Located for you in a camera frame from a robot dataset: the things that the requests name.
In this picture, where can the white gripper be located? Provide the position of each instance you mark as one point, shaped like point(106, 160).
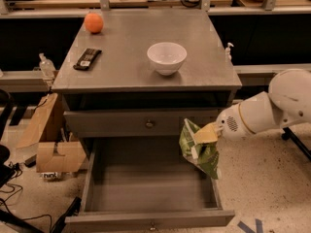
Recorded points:
point(229, 124)

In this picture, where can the green jalapeno chip bag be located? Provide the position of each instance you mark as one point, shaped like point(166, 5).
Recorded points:
point(208, 160)

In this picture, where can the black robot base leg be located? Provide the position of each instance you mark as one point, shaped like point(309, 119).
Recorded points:
point(289, 135)

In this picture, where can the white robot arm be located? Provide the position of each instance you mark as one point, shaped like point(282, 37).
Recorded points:
point(287, 102)

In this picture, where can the closed middle grey drawer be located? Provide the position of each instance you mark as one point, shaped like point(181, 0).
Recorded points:
point(135, 122)

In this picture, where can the open bottom grey drawer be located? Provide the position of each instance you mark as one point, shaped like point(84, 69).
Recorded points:
point(144, 183)

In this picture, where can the grey wooden drawer cabinet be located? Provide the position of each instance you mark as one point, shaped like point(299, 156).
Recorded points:
point(121, 77)

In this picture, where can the white pump dispenser bottle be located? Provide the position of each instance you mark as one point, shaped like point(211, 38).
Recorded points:
point(228, 48)

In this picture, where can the white ceramic bowl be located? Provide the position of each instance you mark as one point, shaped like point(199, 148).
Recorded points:
point(166, 58)

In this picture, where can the black snack bar packet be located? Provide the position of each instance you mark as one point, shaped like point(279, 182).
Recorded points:
point(86, 59)

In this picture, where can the brown cardboard box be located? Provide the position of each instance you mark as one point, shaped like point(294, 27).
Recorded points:
point(53, 153)

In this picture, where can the orange fruit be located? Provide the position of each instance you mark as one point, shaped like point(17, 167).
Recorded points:
point(93, 23)

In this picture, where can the clear plastic bottle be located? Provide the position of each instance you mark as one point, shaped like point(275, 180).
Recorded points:
point(46, 66)

